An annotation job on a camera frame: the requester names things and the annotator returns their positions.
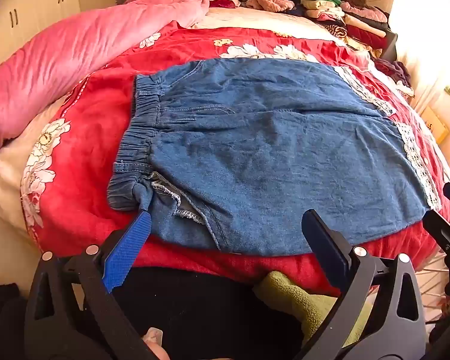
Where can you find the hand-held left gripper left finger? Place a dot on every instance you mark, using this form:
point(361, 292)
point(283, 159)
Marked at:
point(129, 249)

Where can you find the blue denim pants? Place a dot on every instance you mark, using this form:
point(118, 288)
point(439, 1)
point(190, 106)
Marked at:
point(266, 150)

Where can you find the maroon cloth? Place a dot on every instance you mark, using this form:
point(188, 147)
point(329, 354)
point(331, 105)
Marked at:
point(225, 3)

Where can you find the cream wardrobe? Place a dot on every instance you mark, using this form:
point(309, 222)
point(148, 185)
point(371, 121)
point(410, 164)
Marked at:
point(30, 3)

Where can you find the pile of folded clothes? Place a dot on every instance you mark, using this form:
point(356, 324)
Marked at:
point(360, 22)

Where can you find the pink quilt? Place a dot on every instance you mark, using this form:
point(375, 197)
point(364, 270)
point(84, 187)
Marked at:
point(60, 52)

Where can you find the dark purple cloth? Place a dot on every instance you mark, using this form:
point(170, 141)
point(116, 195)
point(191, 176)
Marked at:
point(397, 71)

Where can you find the pink fluffy garment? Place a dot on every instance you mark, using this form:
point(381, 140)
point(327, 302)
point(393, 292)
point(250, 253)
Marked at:
point(270, 2)

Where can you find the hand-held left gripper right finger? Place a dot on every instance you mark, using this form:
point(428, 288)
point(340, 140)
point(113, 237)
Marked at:
point(324, 247)

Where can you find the yellow cardboard box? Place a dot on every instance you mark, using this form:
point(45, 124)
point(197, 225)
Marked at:
point(435, 125)

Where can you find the person's black trousers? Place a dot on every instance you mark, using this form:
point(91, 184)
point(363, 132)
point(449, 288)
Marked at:
point(210, 307)

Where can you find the red floral blanket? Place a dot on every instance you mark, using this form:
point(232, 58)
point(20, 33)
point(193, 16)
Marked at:
point(97, 120)

